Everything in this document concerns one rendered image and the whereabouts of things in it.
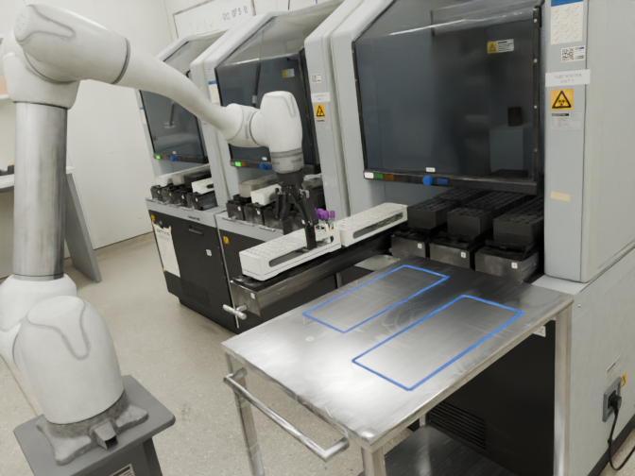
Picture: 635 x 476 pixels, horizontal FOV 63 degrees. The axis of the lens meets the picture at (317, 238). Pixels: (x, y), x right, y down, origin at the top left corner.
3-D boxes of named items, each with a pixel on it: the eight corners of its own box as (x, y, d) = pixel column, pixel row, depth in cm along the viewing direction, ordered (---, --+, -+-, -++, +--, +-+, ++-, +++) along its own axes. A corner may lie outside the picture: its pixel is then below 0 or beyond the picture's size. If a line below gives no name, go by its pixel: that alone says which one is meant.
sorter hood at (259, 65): (314, 145, 268) (296, 14, 249) (403, 147, 223) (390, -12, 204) (230, 166, 238) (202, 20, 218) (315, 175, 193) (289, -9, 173)
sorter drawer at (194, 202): (289, 178, 311) (287, 163, 308) (303, 179, 301) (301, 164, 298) (180, 210, 268) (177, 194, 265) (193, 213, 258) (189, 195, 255)
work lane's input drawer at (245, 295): (392, 233, 187) (389, 210, 184) (422, 239, 177) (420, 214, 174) (219, 310, 144) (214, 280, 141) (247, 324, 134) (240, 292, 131)
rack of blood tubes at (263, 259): (320, 241, 162) (317, 223, 160) (342, 246, 155) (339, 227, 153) (242, 273, 145) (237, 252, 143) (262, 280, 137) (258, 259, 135)
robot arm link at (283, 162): (283, 153, 136) (285, 176, 137) (308, 146, 141) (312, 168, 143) (263, 152, 142) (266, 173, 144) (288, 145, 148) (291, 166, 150)
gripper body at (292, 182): (269, 172, 144) (274, 203, 147) (287, 174, 138) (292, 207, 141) (290, 166, 149) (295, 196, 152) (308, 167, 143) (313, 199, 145)
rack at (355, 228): (387, 219, 181) (386, 202, 179) (409, 223, 174) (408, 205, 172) (325, 245, 164) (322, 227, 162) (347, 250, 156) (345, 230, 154)
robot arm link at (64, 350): (60, 436, 95) (23, 331, 88) (27, 403, 108) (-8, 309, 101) (139, 392, 106) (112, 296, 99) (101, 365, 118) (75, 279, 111)
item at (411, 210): (440, 228, 159) (439, 210, 157) (437, 229, 158) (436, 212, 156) (411, 223, 167) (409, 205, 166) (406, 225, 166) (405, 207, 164)
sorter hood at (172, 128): (228, 143, 332) (208, 39, 313) (284, 144, 287) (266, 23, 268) (153, 160, 302) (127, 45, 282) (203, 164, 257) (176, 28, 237)
